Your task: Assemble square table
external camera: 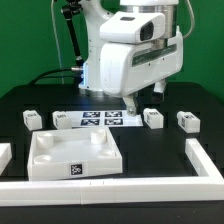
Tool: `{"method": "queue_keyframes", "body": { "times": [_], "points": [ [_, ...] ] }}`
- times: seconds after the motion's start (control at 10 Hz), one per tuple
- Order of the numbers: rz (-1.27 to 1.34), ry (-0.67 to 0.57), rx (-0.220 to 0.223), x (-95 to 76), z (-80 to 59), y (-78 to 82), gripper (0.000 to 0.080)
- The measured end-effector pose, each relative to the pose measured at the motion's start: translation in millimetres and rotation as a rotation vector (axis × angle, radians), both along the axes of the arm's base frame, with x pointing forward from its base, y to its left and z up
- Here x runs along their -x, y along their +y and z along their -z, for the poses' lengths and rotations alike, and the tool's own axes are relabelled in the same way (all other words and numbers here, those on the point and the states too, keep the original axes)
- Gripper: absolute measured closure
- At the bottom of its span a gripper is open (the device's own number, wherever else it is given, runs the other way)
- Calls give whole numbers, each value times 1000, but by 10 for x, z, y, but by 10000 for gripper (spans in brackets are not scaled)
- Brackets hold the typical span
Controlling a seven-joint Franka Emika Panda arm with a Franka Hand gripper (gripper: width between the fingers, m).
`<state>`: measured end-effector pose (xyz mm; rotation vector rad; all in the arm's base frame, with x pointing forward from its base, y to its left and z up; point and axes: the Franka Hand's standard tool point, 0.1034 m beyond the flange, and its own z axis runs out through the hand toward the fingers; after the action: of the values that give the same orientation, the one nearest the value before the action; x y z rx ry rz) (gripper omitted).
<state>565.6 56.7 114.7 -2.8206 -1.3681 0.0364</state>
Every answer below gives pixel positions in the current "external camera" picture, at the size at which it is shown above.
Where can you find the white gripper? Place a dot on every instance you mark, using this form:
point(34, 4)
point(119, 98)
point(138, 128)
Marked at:
point(126, 68)

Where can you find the white square table top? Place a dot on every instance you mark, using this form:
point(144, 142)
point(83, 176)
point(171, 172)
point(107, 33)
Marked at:
point(73, 153)

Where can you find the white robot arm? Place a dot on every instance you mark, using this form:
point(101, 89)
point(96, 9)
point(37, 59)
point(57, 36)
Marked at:
point(95, 16)

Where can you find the white marker sheet with tags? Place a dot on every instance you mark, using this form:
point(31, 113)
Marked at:
point(111, 118)

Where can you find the white L-shaped obstacle fence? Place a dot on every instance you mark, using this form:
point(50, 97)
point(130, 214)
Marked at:
point(207, 184)

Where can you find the white block at left edge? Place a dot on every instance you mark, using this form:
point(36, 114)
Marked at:
point(5, 155)

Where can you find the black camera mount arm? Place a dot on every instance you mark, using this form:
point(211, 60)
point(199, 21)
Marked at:
point(71, 9)

